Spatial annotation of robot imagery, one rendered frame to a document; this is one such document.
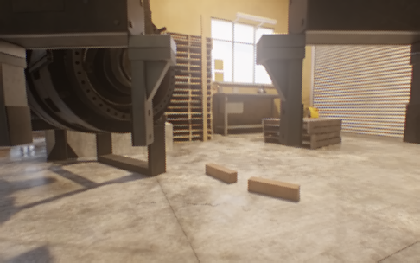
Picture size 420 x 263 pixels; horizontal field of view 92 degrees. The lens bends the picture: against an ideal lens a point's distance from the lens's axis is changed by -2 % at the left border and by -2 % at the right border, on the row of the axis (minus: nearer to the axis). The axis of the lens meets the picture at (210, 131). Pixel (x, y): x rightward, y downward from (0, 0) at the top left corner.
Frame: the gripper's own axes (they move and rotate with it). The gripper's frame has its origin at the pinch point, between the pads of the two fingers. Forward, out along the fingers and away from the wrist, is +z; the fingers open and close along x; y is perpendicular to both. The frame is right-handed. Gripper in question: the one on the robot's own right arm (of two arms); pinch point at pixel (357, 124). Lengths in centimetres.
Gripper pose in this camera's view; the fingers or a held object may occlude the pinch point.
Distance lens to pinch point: 25.3
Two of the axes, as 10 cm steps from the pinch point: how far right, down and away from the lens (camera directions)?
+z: 0.0, 9.9, 1.1
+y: -0.1, 1.1, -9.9
